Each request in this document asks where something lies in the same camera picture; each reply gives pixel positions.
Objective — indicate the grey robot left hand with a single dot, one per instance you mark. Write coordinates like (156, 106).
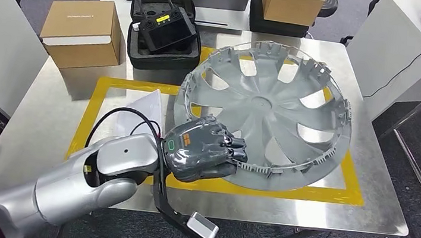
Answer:
(199, 148)

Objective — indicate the grey plastic hubcap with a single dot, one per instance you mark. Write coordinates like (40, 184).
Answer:
(262, 102)

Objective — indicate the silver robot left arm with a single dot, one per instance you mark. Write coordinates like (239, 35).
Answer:
(67, 189)

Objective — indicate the white curved plastic part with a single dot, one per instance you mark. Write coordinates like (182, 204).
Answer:
(148, 107)

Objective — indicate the steel workbench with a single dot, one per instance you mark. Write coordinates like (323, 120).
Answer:
(34, 133)

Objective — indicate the black foam case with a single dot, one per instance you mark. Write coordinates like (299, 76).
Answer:
(162, 59)

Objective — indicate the black remote controller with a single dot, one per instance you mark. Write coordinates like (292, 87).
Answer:
(167, 30)

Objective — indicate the cardboard box white label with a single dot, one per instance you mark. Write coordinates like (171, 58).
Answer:
(83, 20)

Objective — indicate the small cardboard box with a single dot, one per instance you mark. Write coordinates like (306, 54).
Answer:
(291, 0)

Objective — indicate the black round stool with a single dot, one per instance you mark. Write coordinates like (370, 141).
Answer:
(328, 2)

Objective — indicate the white desk steel legs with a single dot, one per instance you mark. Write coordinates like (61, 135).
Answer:
(393, 43)

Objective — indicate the black camera bracket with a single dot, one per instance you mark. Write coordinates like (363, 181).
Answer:
(163, 202)

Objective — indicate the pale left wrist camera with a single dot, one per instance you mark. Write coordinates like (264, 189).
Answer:
(202, 227)

